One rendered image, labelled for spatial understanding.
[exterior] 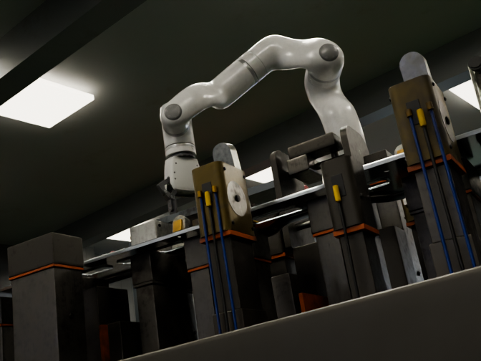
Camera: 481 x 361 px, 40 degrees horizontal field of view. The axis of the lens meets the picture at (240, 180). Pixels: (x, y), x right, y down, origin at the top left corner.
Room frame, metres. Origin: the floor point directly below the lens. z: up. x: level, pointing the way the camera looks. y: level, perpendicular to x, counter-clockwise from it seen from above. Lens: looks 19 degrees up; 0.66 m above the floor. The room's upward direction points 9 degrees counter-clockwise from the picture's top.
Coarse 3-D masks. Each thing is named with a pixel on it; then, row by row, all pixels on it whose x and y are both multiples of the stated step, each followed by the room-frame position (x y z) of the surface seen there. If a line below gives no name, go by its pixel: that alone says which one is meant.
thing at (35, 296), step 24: (48, 240) 1.17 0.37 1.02; (72, 240) 1.21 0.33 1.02; (24, 264) 1.20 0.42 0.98; (48, 264) 1.17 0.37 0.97; (72, 264) 1.21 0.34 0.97; (24, 288) 1.21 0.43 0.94; (48, 288) 1.18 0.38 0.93; (72, 288) 1.21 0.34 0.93; (24, 312) 1.21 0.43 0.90; (48, 312) 1.18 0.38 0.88; (72, 312) 1.21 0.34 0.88; (24, 336) 1.21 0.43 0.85; (48, 336) 1.18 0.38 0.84; (72, 336) 1.20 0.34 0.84; (24, 360) 1.21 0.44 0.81; (48, 360) 1.18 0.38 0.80; (72, 360) 1.20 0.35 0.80
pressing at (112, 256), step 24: (480, 144) 0.97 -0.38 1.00; (384, 168) 1.02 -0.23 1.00; (480, 168) 1.11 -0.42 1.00; (312, 192) 1.08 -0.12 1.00; (384, 192) 1.15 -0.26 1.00; (264, 216) 1.18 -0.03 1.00; (288, 216) 1.22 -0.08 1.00; (168, 240) 1.24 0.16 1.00; (96, 264) 1.34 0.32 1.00; (120, 264) 1.37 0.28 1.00; (0, 288) 1.40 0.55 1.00
